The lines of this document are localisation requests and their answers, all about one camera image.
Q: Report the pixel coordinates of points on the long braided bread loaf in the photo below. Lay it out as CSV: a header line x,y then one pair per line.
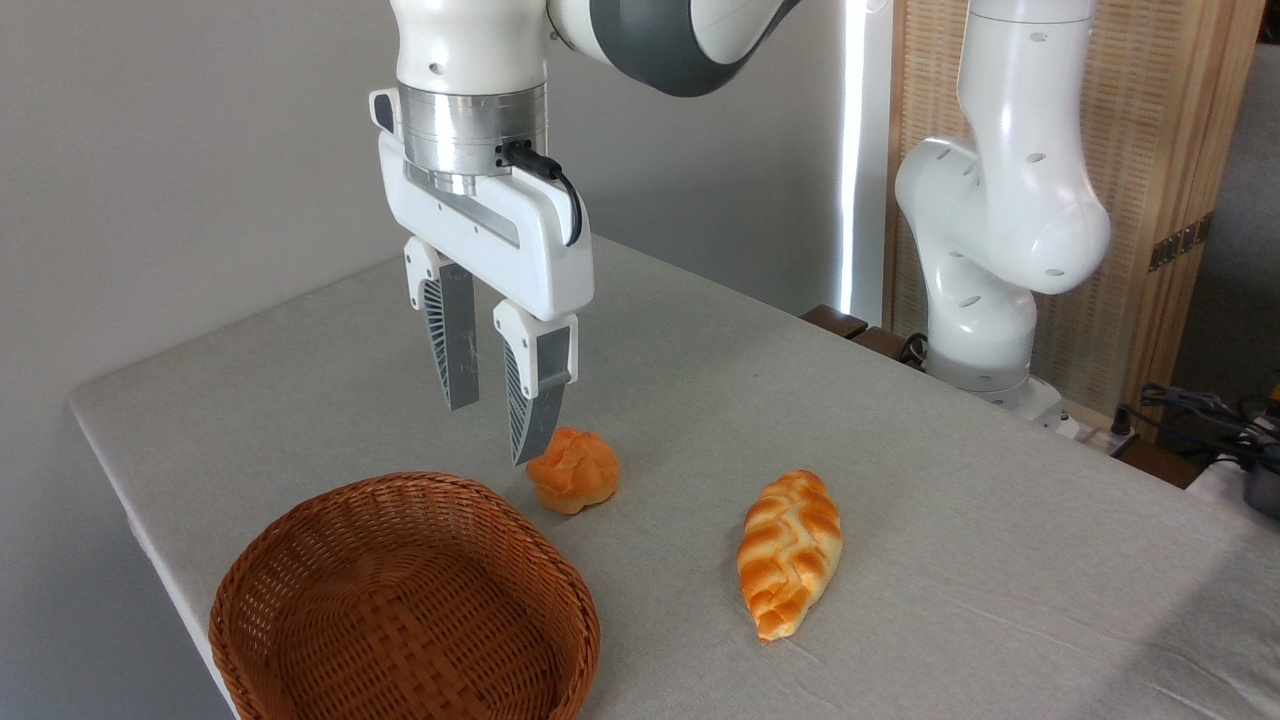
x,y
790,550

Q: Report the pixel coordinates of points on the wooden slatted folding screen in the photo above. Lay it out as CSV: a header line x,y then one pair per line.
x,y
1160,120

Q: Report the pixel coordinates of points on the brown woven wicker basket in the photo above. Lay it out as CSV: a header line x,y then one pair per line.
x,y
400,600

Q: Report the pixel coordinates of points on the grey tablecloth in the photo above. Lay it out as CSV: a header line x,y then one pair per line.
x,y
900,500

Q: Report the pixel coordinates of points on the dark grey round device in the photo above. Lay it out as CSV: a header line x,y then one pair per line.
x,y
1264,490

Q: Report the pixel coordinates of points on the dark metal screen hinge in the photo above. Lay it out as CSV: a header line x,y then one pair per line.
x,y
1180,242

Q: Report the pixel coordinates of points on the dark brown wooden block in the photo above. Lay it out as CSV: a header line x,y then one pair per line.
x,y
835,320
885,343

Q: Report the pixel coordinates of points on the white vertical light strip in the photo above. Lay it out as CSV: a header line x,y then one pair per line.
x,y
853,150

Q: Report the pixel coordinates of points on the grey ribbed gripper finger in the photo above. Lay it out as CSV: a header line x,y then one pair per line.
x,y
535,390
455,330

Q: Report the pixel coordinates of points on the round orange bread roll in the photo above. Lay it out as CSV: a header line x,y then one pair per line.
x,y
575,475

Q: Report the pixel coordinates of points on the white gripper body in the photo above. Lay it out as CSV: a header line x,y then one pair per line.
x,y
520,245

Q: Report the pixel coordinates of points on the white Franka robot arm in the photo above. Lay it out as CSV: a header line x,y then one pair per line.
x,y
1000,200

